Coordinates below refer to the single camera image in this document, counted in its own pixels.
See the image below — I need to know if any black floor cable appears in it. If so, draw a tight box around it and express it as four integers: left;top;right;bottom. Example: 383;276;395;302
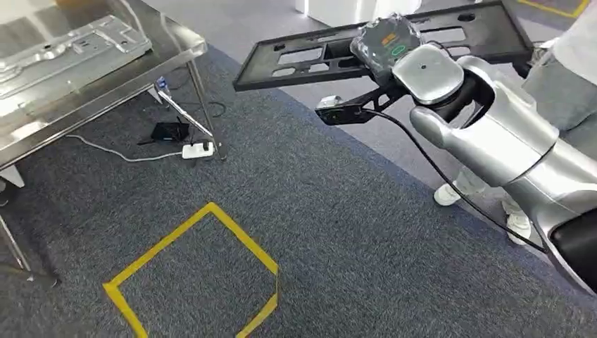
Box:
176;99;227;120

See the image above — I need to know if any black plastic slotted panel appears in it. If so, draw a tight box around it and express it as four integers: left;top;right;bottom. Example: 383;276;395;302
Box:
233;0;534;93

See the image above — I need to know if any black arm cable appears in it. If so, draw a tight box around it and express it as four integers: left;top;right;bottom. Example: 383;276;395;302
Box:
363;108;548;254

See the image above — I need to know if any white cabinet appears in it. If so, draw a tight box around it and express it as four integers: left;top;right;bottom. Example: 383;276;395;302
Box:
294;0;424;28

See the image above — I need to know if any white power cable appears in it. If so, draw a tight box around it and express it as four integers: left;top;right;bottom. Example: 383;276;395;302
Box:
65;134;184;163

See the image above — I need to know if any black electronic box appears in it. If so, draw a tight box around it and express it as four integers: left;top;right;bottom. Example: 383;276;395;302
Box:
137;118;193;147

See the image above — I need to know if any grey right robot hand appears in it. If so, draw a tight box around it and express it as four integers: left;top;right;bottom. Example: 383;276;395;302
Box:
349;13;424;85

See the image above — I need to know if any steel work table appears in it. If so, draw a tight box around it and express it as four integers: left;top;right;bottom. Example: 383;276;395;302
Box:
0;0;229;287

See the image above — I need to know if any yellow floor tape square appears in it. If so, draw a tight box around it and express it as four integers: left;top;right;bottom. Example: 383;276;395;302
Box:
515;0;591;20
102;201;280;338

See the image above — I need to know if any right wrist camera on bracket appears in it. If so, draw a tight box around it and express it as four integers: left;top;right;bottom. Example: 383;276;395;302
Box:
315;84;411;127

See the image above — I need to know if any person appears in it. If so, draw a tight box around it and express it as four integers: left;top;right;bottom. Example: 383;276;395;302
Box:
433;2;597;246

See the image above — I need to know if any stamped sheet metal part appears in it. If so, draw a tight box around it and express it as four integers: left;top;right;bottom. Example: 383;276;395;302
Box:
0;13;154;101

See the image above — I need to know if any white power strip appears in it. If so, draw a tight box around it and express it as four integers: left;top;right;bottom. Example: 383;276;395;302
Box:
181;141;216;161

